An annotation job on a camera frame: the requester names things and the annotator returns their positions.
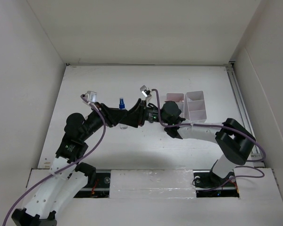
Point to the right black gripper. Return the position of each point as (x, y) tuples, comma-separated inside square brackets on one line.
[(136, 116)]

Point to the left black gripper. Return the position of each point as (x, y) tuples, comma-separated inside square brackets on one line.
[(112, 116)]

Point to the blue spray bottle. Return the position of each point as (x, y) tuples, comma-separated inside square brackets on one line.
[(122, 107)]

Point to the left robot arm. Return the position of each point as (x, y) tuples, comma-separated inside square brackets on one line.
[(68, 173)]

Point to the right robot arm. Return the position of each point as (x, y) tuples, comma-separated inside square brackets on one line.
[(235, 142)]

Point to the white six-slot organizer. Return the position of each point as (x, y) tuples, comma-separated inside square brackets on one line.
[(193, 108)]

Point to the white foam front block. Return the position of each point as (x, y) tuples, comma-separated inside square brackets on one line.
[(152, 184)]

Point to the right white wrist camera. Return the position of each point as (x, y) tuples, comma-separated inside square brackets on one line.
[(146, 93)]

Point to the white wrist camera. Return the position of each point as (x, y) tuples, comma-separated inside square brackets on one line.
[(90, 96), (146, 93)]

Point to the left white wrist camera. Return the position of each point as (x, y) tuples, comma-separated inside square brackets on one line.
[(90, 96)]

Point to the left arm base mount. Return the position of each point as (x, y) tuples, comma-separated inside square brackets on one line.
[(98, 185)]

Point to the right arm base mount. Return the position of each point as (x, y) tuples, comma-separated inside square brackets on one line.
[(210, 186)]

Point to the aluminium side rail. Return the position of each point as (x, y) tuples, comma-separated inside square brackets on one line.
[(256, 153)]

